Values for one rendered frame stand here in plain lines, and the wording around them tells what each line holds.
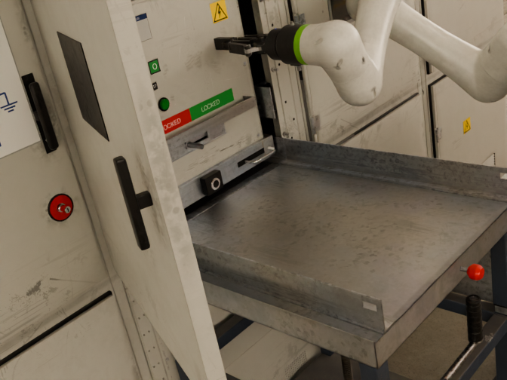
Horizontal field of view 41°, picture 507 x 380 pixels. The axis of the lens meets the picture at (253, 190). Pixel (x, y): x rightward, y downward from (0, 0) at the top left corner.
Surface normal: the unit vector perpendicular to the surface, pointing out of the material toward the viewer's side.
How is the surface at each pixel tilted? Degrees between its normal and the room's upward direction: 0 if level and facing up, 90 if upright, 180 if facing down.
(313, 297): 90
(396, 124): 90
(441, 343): 0
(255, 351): 90
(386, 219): 0
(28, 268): 90
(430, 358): 0
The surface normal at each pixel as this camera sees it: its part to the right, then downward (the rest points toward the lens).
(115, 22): 0.44, 0.29
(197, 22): 0.73, 0.15
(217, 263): -0.66, 0.42
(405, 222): -0.18, -0.90
